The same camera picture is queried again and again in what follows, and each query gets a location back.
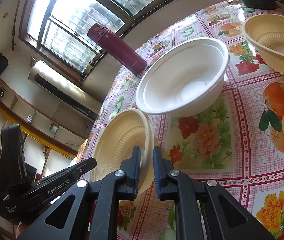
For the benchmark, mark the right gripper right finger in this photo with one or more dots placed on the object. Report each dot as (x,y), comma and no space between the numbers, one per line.
(172,184)

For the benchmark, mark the cream ribbed plastic bowl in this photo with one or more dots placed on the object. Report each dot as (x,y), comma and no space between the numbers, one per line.
(129,128)

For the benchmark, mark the window with metal bars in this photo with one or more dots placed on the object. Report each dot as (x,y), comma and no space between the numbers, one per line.
(57,29)

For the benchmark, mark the white tower air conditioner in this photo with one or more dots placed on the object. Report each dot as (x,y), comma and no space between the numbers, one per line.
(47,78)

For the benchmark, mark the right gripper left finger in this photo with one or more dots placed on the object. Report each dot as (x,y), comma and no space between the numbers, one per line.
(121,184)

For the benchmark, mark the magenta thermos bottle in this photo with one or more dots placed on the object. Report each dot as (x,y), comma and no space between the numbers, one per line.
(117,48)

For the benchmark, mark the white paper bowl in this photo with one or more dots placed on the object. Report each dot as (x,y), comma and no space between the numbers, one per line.
(186,80)

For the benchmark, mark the floral fruit tablecloth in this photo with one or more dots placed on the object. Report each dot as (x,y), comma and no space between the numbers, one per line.
(239,140)

